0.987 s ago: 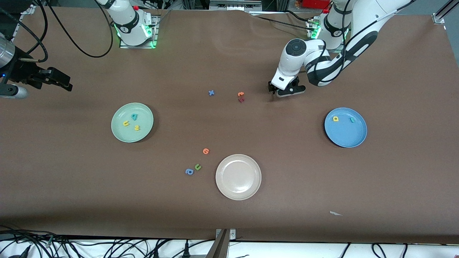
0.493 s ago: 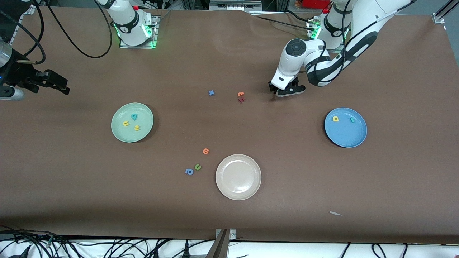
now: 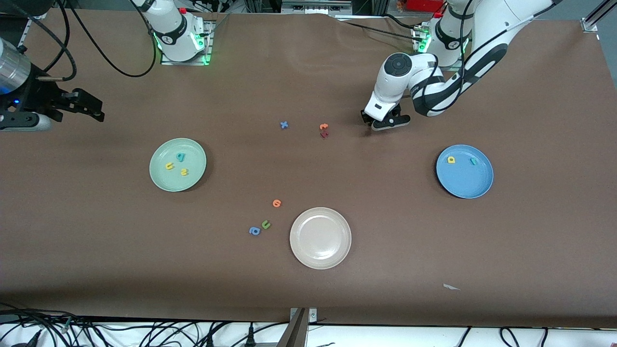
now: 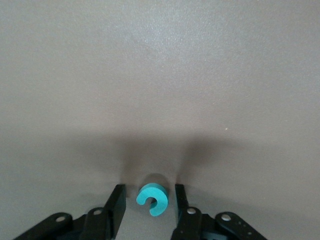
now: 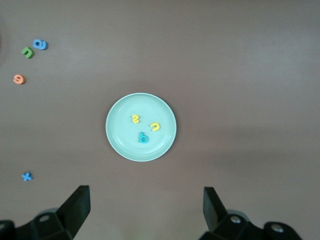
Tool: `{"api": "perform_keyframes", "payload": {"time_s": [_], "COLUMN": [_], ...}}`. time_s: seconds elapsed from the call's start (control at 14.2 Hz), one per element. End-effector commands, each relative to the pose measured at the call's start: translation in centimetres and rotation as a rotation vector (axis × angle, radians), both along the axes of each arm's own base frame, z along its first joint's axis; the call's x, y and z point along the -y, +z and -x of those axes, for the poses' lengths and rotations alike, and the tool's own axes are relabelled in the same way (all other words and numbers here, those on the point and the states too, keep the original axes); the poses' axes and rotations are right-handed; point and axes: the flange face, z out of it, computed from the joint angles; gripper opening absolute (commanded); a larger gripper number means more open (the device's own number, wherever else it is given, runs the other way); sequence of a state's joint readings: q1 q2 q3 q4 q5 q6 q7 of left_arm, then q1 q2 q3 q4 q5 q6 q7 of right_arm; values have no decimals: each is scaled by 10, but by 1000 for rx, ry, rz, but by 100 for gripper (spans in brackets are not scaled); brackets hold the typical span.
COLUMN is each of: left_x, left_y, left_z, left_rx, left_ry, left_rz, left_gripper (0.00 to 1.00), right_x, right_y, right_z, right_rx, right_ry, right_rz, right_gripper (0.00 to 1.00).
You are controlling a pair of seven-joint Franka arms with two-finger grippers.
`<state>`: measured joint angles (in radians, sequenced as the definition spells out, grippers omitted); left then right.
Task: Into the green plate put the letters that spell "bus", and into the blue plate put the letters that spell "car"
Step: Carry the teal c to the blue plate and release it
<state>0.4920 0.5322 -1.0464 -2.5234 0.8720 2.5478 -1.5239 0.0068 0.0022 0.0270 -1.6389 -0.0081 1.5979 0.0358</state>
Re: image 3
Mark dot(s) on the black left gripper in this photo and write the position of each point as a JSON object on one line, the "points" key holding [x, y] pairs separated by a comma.
{"points": [[366, 118]]}

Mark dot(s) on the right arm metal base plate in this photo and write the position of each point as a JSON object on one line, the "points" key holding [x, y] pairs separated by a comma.
{"points": [[209, 43]]}

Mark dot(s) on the metal table bracket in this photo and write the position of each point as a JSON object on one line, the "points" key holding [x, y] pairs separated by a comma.
{"points": [[298, 332]]}

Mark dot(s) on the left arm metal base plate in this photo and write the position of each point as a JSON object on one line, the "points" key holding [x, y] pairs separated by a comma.
{"points": [[415, 33]]}

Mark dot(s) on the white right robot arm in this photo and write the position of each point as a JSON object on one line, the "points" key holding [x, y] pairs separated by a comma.
{"points": [[173, 33]]}

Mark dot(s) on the blue plate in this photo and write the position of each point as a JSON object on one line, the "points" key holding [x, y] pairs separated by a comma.
{"points": [[465, 183]]}

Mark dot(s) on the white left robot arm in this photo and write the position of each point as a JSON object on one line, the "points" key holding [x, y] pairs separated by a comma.
{"points": [[501, 29]]}

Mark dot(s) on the white tape scrap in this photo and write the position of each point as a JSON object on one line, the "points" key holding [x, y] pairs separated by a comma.
{"points": [[449, 287]]}

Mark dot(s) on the red box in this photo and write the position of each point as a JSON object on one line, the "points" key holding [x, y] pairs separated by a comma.
{"points": [[422, 5]]}

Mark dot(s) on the blue foam letter a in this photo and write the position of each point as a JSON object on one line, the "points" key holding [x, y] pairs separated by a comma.
{"points": [[250, 230]]}

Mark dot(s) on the beige plate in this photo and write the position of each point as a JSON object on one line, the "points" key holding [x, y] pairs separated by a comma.
{"points": [[320, 238]]}

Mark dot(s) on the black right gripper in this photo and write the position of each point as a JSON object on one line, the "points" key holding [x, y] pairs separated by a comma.
{"points": [[39, 98]]}

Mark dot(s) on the green plate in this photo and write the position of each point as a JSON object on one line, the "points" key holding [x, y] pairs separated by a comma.
{"points": [[166, 182]]}

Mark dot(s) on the black power plug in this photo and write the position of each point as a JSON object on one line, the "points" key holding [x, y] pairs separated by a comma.
{"points": [[210, 341], [250, 337]]}

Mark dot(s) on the grey metal device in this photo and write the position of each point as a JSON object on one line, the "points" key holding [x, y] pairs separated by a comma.
{"points": [[315, 6]]}

